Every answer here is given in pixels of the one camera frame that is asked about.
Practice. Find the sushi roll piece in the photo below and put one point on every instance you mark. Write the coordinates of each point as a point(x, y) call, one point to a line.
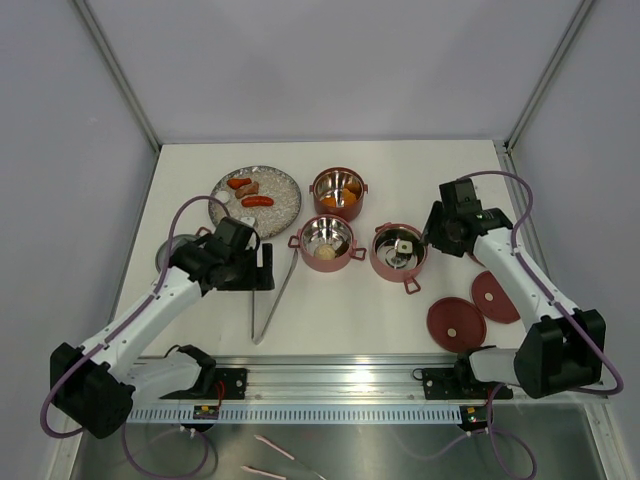
point(404, 247)

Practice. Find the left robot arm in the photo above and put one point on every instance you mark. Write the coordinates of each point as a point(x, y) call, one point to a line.
point(97, 384)

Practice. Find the orange fried chicken piece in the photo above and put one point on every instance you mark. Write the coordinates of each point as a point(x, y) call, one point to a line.
point(236, 183)

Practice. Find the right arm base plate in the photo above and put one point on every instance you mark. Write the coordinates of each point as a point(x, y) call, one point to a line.
point(444, 384)

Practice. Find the dark red lid middle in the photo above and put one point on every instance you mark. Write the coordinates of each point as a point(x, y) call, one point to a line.
point(491, 299)

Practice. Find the brown shrimp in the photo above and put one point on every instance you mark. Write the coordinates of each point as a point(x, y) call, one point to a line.
point(342, 249)

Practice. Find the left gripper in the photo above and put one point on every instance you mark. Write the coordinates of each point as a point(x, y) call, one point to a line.
point(260, 278)

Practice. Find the pink stick upper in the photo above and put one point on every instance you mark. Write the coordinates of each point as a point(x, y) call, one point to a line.
point(275, 447)

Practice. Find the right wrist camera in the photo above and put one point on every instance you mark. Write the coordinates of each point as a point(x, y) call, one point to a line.
point(459, 198)

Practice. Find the dark red lid front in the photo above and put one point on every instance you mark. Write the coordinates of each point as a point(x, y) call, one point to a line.
point(456, 325)

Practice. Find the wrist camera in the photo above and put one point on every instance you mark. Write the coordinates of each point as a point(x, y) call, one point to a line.
point(236, 235)
point(459, 198)

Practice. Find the pink stick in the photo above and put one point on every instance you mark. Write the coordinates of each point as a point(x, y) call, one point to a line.
point(262, 473)
point(275, 447)

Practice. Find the white slotted cable duct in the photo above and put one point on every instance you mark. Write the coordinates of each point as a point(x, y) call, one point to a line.
point(201, 414)

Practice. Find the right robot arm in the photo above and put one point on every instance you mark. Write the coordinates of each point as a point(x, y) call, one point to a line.
point(563, 346)

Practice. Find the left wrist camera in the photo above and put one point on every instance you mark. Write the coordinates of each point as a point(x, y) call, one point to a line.
point(236, 235)

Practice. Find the red sausage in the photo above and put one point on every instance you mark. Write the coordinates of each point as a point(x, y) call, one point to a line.
point(257, 201)

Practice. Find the small white rice bowl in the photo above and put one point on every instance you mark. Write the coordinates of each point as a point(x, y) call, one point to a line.
point(225, 199)

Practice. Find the dark red lid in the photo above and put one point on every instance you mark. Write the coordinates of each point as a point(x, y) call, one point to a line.
point(456, 325)
point(491, 299)
point(475, 259)

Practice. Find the dark red lunch container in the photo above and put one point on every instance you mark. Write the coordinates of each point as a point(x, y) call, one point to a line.
point(344, 184)

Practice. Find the grey glass pot lid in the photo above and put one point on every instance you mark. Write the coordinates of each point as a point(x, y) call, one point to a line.
point(167, 248)

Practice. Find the left aluminium post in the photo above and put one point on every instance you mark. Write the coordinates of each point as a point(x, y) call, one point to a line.
point(91, 23)

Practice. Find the white steamed bun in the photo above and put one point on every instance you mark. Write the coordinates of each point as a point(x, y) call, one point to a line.
point(325, 252)

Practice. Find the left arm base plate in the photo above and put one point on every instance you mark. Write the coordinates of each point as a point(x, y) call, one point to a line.
point(235, 382)

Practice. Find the pink stick lower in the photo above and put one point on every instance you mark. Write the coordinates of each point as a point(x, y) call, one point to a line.
point(262, 473)

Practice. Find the speckled ceramic plate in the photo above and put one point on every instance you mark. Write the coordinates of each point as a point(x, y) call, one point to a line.
point(267, 221)

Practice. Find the aluminium front rail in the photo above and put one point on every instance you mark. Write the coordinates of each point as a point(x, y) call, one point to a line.
point(335, 379)

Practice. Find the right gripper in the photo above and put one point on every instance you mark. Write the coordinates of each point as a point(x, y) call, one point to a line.
point(431, 232)

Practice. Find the pink lunch container with handle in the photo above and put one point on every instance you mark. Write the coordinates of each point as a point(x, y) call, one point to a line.
point(393, 266)

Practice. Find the dark red lid back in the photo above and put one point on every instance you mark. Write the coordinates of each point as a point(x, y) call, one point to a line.
point(475, 259)

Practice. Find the metal tongs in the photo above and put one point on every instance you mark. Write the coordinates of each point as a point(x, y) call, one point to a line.
point(261, 321)

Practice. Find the aluminium post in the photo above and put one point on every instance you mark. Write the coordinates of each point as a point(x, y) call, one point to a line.
point(560, 53)
point(91, 23)

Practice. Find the right aluminium post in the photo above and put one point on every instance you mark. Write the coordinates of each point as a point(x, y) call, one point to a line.
point(560, 53)

